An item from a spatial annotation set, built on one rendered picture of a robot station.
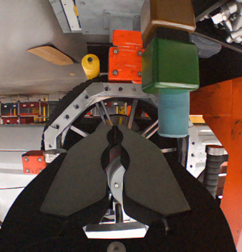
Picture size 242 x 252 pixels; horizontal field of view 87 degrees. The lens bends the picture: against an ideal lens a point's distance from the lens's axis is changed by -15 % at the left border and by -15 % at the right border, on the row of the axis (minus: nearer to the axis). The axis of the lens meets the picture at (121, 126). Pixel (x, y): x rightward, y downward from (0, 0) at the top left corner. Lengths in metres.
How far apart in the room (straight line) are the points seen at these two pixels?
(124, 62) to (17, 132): 0.75
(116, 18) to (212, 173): 0.70
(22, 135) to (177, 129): 0.84
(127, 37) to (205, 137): 0.82
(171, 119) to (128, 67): 0.22
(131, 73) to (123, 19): 0.34
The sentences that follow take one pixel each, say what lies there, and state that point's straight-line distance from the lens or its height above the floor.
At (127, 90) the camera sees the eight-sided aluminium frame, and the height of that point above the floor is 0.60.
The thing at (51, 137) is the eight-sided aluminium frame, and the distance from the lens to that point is 0.51.
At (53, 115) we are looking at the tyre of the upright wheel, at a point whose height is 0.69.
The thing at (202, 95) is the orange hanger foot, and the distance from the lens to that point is 0.89.
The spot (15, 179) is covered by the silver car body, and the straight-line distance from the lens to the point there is 1.10.
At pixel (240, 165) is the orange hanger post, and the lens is 0.71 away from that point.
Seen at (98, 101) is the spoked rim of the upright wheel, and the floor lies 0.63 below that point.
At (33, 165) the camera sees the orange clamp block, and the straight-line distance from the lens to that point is 0.56.
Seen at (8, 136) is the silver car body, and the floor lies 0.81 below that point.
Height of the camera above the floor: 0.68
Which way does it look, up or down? 5 degrees up
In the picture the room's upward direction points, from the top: 180 degrees counter-clockwise
